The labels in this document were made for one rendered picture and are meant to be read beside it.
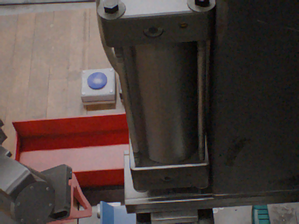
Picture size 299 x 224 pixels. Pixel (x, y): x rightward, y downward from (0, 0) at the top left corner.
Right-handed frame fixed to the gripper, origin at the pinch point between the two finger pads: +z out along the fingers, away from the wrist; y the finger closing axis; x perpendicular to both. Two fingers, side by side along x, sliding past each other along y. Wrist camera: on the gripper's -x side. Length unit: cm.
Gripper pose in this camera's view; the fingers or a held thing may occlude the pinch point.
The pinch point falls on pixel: (79, 213)
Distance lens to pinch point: 88.0
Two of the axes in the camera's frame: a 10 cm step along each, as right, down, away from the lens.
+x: -0.4, -8.7, 5.0
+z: 5.4, 4.0, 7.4
